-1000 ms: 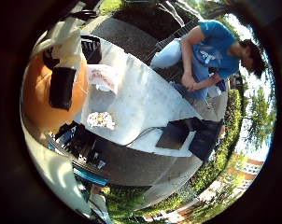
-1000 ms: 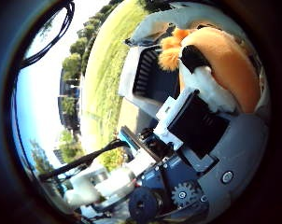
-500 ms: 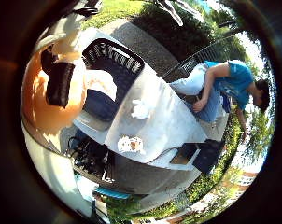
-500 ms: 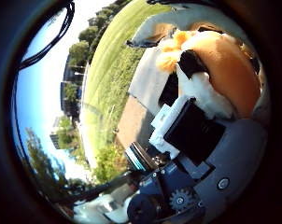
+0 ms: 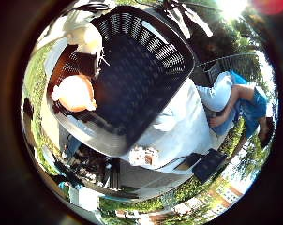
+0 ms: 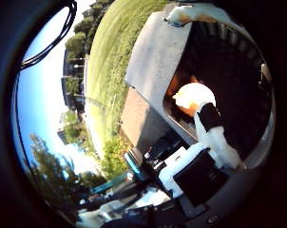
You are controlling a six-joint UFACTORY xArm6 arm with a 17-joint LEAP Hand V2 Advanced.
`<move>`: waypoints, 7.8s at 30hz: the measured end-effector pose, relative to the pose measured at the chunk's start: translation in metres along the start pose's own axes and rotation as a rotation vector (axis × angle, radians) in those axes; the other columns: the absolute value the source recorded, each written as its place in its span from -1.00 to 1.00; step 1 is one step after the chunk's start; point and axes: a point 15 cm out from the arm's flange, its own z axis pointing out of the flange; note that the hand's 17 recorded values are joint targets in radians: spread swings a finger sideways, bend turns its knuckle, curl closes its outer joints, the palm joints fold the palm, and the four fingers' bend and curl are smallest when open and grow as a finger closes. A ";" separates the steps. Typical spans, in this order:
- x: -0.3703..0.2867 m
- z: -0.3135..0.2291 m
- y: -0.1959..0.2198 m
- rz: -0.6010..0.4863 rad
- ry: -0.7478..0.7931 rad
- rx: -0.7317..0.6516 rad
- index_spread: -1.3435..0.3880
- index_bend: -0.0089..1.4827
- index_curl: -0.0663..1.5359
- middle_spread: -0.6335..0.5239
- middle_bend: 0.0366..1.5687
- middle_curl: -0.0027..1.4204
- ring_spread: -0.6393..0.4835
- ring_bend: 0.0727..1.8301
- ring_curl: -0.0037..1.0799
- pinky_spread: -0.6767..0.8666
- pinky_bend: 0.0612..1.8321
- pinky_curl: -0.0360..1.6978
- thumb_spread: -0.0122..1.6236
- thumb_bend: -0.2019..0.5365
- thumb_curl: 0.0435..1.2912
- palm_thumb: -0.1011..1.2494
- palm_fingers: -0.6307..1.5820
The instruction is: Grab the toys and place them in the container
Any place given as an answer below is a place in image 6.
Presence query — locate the orange plush toy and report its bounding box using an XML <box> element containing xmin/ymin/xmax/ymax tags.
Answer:
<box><xmin>165</xmin><ymin>74</ymin><xmax>218</xmax><ymax>119</ymax></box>

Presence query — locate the black equipment bag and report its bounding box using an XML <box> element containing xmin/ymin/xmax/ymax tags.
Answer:
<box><xmin>143</xmin><ymin>129</ymin><xmax>189</xmax><ymax>169</ymax></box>

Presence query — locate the black slatted plastic basket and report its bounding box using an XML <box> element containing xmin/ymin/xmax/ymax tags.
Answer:
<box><xmin>162</xmin><ymin>18</ymin><xmax>276</xmax><ymax>169</ymax></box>

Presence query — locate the blue striped bench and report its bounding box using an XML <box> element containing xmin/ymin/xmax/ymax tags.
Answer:
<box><xmin>124</xmin><ymin>151</ymin><xmax>146</xmax><ymax>182</ymax></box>

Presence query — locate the brick building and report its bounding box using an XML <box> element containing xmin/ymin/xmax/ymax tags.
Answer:
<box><xmin>56</xmin><ymin>50</ymin><xmax>87</xmax><ymax>146</ymax></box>

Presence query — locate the black looped cable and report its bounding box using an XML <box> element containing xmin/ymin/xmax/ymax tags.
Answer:
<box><xmin>19</xmin><ymin>0</ymin><xmax>79</xmax><ymax>71</ymax></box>

